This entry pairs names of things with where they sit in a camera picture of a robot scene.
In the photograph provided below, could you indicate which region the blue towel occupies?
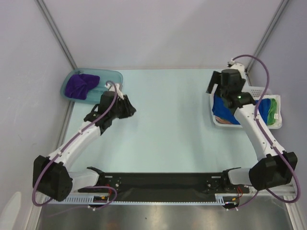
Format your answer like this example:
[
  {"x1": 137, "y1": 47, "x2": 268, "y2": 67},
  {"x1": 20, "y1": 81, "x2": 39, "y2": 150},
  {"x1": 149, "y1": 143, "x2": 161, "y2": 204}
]
[{"x1": 212, "y1": 94, "x2": 272, "y2": 125}]

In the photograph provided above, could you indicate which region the purple towel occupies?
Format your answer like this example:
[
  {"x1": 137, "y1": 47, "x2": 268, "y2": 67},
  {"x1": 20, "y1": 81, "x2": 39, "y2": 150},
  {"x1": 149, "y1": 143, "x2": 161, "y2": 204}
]
[{"x1": 64, "y1": 74, "x2": 100, "y2": 100}]

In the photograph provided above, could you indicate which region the green microfibre towel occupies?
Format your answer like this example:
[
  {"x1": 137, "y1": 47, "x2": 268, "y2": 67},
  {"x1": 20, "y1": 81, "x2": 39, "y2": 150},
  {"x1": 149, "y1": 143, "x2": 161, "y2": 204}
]
[{"x1": 266, "y1": 98, "x2": 278, "y2": 126}]

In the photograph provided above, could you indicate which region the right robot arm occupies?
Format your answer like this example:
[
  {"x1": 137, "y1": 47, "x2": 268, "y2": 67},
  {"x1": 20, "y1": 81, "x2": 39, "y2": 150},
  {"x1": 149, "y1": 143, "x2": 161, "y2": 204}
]
[{"x1": 206, "y1": 69, "x2": 297, "y2": 193}]

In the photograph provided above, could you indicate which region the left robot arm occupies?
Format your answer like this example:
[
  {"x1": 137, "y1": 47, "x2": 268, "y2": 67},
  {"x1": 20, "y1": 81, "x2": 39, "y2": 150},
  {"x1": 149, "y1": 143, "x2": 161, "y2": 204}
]
[{"x1": 33, "y1": 91, "x2": 136, "y2": 201}]

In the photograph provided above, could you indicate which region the white plastic basket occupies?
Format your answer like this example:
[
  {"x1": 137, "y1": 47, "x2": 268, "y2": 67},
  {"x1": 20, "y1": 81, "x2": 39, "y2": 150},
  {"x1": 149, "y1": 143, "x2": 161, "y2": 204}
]
[{"x1": 210, "y1": 85, "x2": 282, "y2": 129}]

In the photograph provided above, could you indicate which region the teal plastic bin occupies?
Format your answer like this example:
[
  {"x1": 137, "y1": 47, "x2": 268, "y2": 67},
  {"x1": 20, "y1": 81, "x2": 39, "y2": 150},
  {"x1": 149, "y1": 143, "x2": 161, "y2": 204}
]
[{"x1": 60, "y1": 68, "x2": 123, "y2": 104}]

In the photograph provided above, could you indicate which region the pink towel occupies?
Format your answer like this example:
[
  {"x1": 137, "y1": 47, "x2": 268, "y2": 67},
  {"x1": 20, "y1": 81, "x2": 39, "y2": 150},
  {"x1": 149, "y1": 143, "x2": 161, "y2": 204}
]
[{"x1": 215, "y1": 116, "x2": 233, "y2": 126}]

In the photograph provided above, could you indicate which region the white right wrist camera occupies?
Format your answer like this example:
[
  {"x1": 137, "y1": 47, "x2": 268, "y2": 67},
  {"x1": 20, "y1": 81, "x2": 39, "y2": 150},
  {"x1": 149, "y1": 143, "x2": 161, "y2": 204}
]
[{"x1": 227, "y1": 59, "x2": 247, "y2": 80}]

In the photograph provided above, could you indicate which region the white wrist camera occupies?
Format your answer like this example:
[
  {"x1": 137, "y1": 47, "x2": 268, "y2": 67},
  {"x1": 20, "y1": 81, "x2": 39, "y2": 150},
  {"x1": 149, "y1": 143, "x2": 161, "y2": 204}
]
[
  {"x1": 105, "y1": 83, "x2": 124, "y2": 100},
  {"x1": 227, "y1": 59, "x2": 247, "y2": 80}
]

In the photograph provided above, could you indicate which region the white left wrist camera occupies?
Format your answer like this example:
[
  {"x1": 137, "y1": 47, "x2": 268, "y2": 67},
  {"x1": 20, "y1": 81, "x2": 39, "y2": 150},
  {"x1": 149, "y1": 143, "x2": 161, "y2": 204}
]
[{"x1": 105, "y1": 83, "x2": 124, "y2": 100}]

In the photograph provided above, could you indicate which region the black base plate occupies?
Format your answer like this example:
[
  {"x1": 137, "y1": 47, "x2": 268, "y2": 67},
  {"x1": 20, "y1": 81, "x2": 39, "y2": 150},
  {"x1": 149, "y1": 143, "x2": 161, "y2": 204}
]
[{"x1": 79, "y1": 172, "x2": 249, "y2": 203}]

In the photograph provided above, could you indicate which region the aluminium frame rail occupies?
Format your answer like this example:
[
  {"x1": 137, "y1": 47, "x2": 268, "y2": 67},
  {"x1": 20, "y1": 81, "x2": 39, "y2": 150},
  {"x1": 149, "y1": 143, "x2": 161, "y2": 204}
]
[{"x1": 247, "y1": 184, "x2": 296, "y2": 196}]

